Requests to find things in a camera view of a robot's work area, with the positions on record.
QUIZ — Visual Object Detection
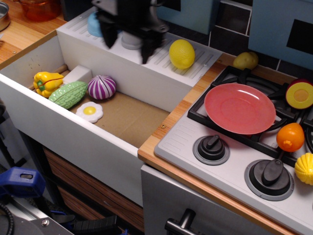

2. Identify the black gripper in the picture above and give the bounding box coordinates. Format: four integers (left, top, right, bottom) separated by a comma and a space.
91, 0, 168, 64

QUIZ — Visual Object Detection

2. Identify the yellow toy corn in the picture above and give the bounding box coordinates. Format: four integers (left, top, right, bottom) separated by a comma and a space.
294, 153, 313, 186

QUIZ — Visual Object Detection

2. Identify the orange toy fruit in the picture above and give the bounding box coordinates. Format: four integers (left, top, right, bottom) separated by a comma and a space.
276, 122, 305, 152

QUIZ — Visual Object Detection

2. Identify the black clamp handle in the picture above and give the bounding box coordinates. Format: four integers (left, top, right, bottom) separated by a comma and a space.
71, 215, 122, 235

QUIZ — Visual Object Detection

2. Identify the white toy sink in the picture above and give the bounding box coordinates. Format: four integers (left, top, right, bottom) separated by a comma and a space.
0, 10, 221, 205

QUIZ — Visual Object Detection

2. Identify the green toy bitter gourd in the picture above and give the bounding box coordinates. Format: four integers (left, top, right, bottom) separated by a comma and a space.
48, 81, 88, 109

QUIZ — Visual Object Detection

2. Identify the blue clamp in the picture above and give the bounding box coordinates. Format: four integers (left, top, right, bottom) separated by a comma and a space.
0, 167, 46, 198

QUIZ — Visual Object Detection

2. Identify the yellow toy potato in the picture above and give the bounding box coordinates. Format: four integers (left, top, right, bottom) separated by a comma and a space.
233, 51, 259, 70

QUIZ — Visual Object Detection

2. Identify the black stove knob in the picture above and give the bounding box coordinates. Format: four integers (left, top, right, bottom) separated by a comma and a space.
193, 135, 230, 166
244, 159, 294, 201

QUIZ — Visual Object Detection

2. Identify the steel pot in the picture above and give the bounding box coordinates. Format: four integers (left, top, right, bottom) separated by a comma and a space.
0, 1, 11, 31

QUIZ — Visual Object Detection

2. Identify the orange glass container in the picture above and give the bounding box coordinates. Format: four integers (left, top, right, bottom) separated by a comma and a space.
18, 0, 61, 22

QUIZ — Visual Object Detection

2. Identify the toy fried egg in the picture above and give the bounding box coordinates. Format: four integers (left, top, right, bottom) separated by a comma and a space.
75, 101, 104, 123

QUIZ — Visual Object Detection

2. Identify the pink plastic plate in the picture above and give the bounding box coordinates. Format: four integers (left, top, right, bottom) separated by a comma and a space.
204, 83, 276, 135

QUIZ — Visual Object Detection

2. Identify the grey toy stove top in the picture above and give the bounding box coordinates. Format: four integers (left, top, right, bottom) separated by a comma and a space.
154, 65, 313, 235

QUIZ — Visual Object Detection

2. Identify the halved toy peach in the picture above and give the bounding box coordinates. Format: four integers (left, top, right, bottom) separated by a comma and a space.
286, 79, 313, 109

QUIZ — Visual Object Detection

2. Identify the purple white toy onion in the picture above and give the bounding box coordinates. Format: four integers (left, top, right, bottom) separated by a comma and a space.
88, 75, 116, 100

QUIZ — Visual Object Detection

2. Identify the white foam block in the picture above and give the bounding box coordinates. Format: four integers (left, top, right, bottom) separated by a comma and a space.
63, 65, 92, 84

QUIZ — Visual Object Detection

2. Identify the black stove grate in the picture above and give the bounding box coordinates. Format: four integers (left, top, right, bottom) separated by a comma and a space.
187, 66, 313, 166

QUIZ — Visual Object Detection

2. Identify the yellow toy bell pepper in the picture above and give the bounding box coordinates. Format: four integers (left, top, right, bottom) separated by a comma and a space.
33, 71, 64, 98

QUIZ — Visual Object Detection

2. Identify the right black stove knob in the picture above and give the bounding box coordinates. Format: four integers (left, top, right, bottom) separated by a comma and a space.
244, 159, 294, 201

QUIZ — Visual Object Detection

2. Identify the left black stove knob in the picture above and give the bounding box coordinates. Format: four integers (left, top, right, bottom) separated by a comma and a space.
193, 135, 230, 166

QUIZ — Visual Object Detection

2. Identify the blue plastic bowl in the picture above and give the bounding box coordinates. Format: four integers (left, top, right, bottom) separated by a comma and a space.
87, 12, 103, 38

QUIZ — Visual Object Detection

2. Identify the grey toy faucet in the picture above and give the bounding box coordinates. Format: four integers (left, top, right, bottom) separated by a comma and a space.
121, 31, 142, 50

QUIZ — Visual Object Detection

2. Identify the grey metal bracket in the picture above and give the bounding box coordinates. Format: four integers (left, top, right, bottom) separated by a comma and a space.
0, 199, 72, 235

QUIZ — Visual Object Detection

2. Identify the yellow toy lemon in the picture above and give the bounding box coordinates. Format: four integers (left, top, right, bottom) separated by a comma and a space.
169, 39, 196, 70

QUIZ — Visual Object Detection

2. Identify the metal oven door handle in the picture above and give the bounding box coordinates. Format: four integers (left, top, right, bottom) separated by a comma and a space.
164, 209, 196, 235

